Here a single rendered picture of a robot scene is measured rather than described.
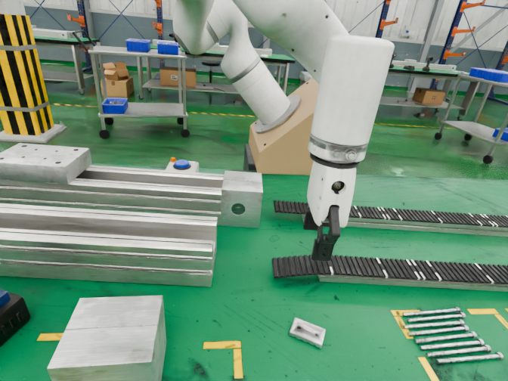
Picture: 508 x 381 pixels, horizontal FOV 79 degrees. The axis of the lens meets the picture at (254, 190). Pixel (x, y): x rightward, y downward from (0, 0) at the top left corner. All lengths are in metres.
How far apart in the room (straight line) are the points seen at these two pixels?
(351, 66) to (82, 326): 0.44
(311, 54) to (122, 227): 0.44
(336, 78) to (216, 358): 0.41
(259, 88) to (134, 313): 0.77
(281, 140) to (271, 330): 0.59
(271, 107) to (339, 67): 0.63
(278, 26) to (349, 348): 0.46
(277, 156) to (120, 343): 0.71
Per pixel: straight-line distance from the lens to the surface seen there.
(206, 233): 0.58
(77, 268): 0.60
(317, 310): 0.56
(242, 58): 0.99
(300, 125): 0.94
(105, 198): 0.74
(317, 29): 0.51
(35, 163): 0.77
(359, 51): 0.41
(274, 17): 0.43
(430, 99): 6.55
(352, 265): 0.62
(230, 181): 0.70
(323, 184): 0.45
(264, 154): 0.95
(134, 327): 0.41
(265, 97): 1.02
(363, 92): 0.42
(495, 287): 0.77
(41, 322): 0.58
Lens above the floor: 1.19
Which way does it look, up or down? 28 degrees down
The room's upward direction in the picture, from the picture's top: 5 degrees clockwise
